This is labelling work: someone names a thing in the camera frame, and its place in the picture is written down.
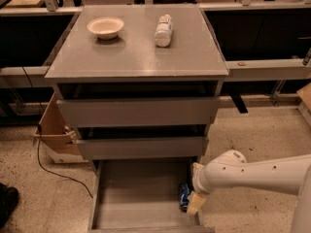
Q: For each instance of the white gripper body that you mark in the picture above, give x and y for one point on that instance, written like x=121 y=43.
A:
x=199 y=180

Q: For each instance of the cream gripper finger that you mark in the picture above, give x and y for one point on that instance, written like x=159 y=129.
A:
x=196 y=201

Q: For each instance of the blue pepsi can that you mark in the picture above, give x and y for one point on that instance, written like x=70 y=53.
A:
x=184 y=192

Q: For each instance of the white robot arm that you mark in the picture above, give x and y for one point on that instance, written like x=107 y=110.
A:
x=291 y=175

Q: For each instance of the grey middle drawer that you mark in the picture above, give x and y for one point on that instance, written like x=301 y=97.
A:
x=142 y=147

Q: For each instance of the grey open bottom drawer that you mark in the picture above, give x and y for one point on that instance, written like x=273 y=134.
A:
x=142 y=196

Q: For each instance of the grey top drawer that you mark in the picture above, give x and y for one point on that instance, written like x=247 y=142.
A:
x=138 y=112

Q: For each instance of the grey drawer cabinet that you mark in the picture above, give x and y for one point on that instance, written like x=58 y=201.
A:
x=132 y=66

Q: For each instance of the white plastic bottle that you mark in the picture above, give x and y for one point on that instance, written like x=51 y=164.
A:
x=163 y=32

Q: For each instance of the cardboard box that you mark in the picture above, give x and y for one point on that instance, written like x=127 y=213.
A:
x=58 y=138

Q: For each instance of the white paper bowl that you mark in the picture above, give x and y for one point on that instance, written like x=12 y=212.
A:
x=105 y=28

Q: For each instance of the black shoe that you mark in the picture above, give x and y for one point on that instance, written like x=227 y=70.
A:
x=8 y=202

